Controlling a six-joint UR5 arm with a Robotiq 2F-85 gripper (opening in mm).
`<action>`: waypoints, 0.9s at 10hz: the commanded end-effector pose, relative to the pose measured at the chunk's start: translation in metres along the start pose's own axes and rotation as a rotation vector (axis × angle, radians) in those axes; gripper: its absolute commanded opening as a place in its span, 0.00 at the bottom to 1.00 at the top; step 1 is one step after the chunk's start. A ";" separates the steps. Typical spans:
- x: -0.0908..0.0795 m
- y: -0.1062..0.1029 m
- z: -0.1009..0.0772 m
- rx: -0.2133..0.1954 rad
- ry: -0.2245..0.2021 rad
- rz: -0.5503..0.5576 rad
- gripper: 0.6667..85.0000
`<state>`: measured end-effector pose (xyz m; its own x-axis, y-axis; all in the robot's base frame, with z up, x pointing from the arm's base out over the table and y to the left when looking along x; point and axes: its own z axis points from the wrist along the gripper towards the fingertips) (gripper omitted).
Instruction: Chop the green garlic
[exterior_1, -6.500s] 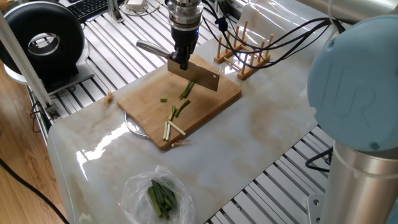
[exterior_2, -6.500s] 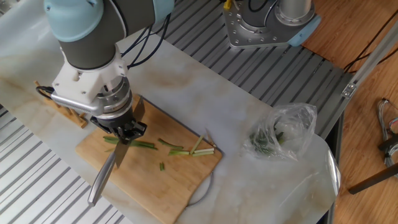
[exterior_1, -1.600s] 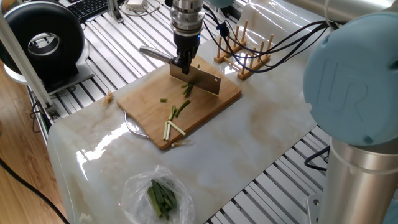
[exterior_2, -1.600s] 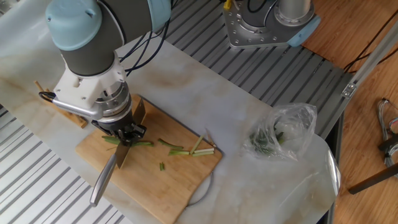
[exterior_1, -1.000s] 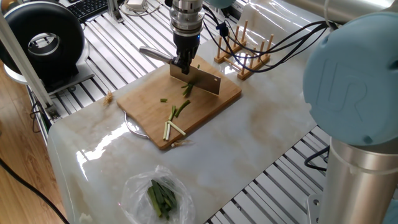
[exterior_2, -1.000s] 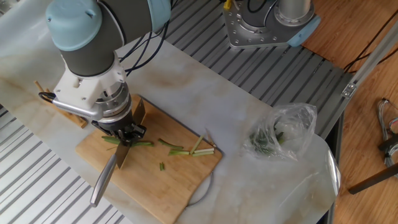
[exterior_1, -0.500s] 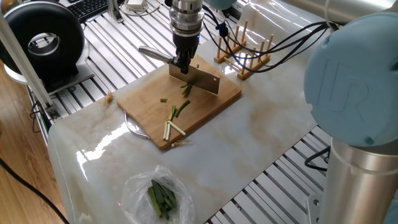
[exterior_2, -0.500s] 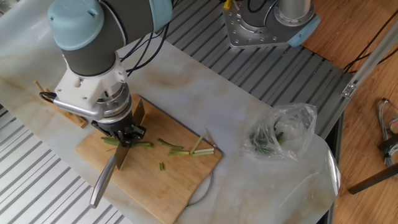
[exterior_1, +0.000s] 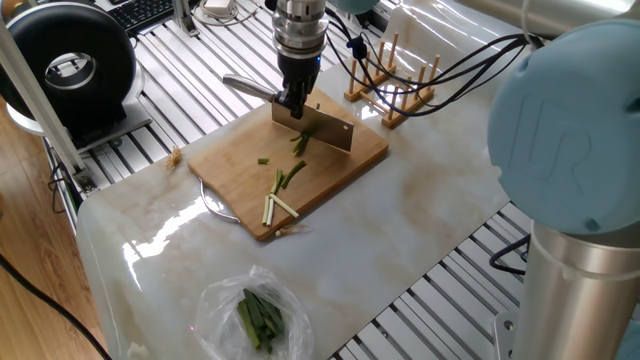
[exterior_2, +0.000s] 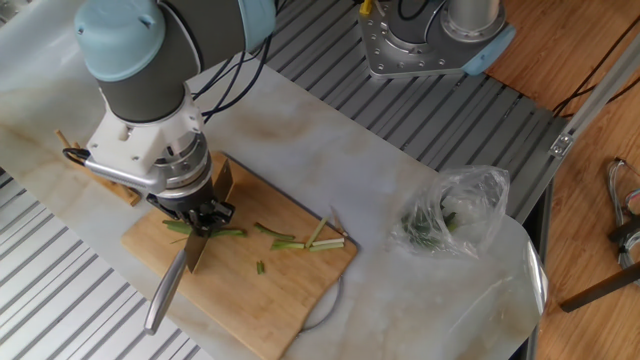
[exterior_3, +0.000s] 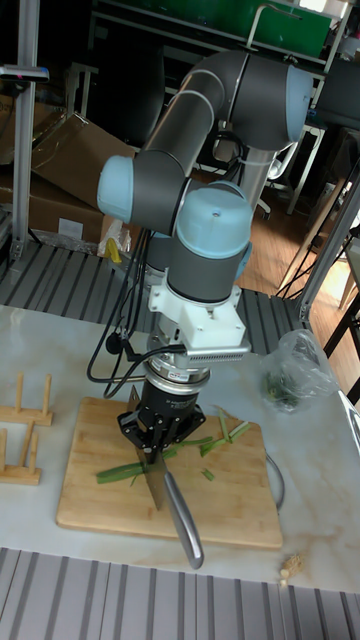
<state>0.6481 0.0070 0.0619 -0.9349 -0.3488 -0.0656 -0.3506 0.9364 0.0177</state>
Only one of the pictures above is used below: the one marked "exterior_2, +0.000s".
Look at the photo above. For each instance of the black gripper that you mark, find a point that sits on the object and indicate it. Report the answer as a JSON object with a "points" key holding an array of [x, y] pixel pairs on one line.
{"points": [[185, 202]]}

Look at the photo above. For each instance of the green garlic stalk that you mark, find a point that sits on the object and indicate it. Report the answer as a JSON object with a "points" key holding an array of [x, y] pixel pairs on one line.
{"points": [[177, 227]]}

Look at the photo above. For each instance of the steel cleaver knife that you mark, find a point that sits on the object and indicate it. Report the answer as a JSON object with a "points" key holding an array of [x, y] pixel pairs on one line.
{"points": [[165, 295]]}

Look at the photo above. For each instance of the cut green garlic leaf piece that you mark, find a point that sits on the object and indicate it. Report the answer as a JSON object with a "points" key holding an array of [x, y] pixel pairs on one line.
{"points": [[272, 232]]}

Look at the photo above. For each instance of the small cut green garlic bit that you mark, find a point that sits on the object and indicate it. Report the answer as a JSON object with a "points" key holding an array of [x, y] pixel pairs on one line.
{"points": [[260, 267]]}

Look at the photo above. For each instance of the chopped green garlic leaves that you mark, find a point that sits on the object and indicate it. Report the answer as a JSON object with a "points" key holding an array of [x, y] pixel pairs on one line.
{"points": [[420, 230]]}

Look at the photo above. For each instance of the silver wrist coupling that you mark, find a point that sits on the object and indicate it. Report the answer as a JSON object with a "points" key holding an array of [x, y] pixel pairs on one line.
{"points": [[187, 165]]}

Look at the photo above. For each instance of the wooden peg dish rack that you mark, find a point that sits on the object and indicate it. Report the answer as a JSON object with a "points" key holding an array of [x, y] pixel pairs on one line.
{"points": [[115, 190]]}

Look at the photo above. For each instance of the yellow plastic piece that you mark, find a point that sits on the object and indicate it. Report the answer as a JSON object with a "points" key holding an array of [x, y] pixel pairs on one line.
{"points": [[366, 6]]}

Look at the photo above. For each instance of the clear plastic bag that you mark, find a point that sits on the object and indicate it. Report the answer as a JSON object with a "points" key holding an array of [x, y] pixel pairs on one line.
{"points": [[480, 200]]}

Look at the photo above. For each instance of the black metal bar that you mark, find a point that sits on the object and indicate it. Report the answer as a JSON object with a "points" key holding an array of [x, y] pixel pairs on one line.
{"points": [[625, 230], [600, 287]]}

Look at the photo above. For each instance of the silver wrist camera bar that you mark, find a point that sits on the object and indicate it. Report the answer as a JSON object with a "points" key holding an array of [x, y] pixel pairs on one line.
{"points": [[120, 177]]}

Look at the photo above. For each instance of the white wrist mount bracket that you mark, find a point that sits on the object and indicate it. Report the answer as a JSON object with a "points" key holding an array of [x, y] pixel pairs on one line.
{"points": [[135, 140]]}

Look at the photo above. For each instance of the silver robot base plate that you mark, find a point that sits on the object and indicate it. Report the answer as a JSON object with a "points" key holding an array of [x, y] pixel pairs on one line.
{"points": [[390, 55]]}

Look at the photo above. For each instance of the aluminium frame post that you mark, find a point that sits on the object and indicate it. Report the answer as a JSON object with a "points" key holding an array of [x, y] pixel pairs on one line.
{"points": [[595, 97]]}

